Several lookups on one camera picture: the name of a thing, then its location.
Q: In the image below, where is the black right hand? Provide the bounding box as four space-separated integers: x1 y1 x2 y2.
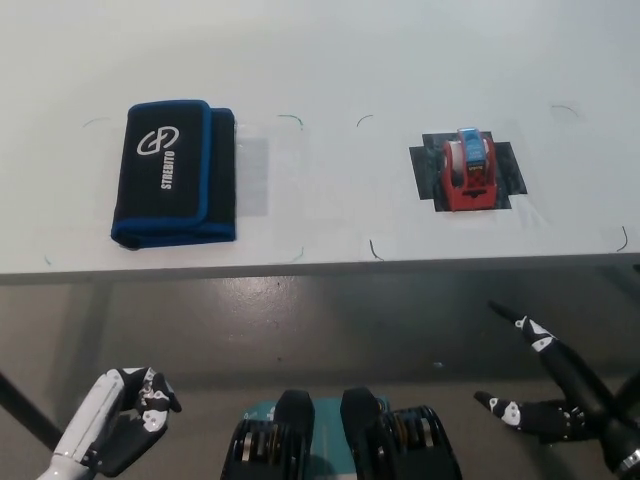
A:
473 299 640 474

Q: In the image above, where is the white and black left hand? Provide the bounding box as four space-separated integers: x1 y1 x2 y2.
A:
49 366 184 479

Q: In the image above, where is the red tape dispenser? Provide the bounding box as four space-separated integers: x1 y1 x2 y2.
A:
439 125 498 214

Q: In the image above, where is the black tape patch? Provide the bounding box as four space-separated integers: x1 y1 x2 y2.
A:
408 130 530 214

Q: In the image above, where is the black notebook pouch blue trim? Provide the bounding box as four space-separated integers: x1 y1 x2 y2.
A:
109 99 237 250

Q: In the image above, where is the black table leg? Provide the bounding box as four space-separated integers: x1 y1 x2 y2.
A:
0 369 64 454

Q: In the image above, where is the black teal robot body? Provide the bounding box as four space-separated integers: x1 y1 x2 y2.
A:
219 387 464 480

